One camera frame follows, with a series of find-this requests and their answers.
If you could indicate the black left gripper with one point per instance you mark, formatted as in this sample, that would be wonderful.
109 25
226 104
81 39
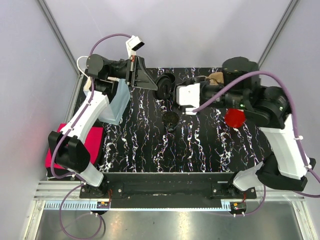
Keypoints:
139 77

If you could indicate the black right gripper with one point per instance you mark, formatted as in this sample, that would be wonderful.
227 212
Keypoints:
205 82

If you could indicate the black coffee cup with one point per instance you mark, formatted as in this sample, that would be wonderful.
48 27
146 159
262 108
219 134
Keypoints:
170 120
165 83

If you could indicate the light blue paper bag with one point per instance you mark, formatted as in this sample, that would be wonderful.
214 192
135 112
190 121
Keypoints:
103 108

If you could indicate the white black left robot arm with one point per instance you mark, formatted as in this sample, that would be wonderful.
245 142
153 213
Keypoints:
67 145

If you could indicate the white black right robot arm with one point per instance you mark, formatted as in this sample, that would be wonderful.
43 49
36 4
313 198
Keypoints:
269 107

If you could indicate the red plastic cup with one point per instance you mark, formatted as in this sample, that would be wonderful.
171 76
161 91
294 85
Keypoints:
234 118

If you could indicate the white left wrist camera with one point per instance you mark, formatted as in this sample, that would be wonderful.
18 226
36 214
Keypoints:
133 44

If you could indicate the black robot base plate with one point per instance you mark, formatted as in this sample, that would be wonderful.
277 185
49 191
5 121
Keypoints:
166 191

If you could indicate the aluminium frame post right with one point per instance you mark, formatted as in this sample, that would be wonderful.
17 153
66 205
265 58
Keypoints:
290 9

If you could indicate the aluminium frame post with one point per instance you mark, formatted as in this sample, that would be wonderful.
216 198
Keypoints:
44 8
290 9

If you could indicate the aluminium frame post left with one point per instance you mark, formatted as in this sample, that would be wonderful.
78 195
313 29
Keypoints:
44 8

